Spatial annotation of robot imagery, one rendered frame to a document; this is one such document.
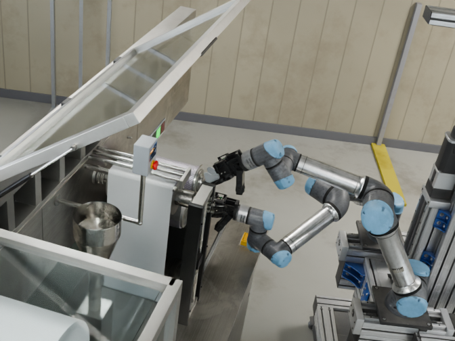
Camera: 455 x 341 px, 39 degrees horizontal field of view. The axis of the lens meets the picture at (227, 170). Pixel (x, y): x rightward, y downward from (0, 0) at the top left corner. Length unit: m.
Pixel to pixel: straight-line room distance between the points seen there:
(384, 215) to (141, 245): 0.90
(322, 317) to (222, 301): 1.16
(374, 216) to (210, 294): 0.72
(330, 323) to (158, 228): 1.54
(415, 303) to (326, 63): 3.25
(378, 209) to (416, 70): 3.40
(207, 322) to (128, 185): 0.61
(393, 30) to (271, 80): 1.09
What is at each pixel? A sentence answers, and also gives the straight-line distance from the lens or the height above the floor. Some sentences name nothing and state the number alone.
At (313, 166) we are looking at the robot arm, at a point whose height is 1.40.
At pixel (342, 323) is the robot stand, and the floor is 0.21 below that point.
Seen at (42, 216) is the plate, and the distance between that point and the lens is 2.09.
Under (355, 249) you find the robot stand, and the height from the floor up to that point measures 0.76.
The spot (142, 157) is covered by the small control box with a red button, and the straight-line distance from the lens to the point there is 1.88.
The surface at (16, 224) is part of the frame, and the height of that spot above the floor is 1.46.
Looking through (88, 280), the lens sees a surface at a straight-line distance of 1.58.
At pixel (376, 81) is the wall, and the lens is 5.66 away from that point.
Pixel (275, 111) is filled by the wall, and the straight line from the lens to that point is 5.67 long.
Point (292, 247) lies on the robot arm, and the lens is 2.64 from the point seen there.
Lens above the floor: 2.64
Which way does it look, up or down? 31 degrees down
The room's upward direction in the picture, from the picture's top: 9 degrees clockwise
